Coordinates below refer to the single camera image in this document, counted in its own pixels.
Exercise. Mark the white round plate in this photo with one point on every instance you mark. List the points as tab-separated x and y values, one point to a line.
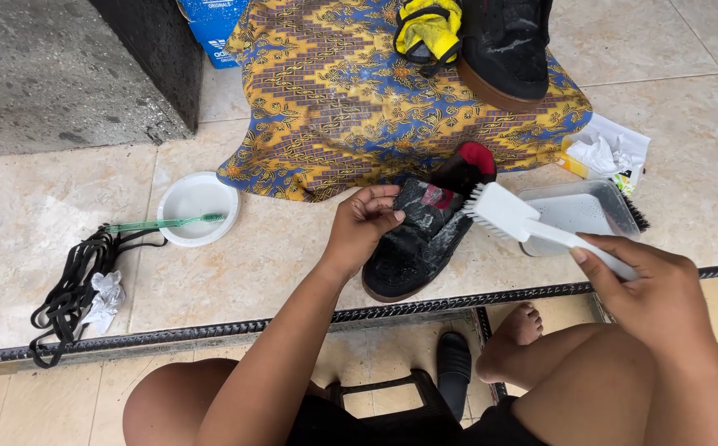
198	198

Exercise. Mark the yellow and black cloth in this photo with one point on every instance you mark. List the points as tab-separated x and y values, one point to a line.
427	28

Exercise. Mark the blue and yellow batik cloth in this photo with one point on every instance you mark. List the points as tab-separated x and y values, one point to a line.
334	105

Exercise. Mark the yellow packet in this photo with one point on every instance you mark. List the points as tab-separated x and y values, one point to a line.
573	166

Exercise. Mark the crumpled white tissue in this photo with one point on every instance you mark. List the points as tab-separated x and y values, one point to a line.
106	300

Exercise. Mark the black shoe brown sole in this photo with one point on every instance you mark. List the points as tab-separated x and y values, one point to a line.
504	49

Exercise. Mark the white plastic scrub brush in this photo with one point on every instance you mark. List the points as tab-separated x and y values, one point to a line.
508	214

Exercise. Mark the grey stone pillar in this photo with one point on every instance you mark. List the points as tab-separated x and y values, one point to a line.
55	68

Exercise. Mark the black plastic stool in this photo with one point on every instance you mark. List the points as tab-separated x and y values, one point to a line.
424	393

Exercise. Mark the person's black shorts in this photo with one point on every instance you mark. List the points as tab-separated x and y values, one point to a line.
346	430

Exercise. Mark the wet black shoe red lining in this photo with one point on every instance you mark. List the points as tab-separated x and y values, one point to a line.
408	260

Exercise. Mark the black sandal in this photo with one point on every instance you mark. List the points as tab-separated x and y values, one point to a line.
454	371

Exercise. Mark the person's left hand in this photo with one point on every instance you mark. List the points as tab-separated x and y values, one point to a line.
353	238

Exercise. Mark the person's right hand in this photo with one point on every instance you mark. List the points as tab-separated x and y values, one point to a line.
650	297

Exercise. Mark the person's leg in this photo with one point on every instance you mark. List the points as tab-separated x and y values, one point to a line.
582	384
167	402

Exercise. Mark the green toothbrush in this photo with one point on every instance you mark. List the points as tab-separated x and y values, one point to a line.
148	225

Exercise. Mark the black bristle brush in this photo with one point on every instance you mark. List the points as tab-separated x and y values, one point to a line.
636	214

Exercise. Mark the black metal floor rail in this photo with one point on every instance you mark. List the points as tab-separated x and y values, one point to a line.
210	331

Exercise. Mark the clear plastic water tray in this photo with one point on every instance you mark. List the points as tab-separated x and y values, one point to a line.
576	214

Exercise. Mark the black shoelaces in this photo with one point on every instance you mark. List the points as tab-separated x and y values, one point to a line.
71	294

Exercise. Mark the person's left leg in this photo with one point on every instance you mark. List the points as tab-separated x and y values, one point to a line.
167	402

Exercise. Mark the crumpled white paper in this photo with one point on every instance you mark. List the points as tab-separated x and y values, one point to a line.
604	148

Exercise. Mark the blue shoe box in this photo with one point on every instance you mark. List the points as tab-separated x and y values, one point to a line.
213	28

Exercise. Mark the person's right leg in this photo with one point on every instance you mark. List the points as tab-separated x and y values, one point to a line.
582	384

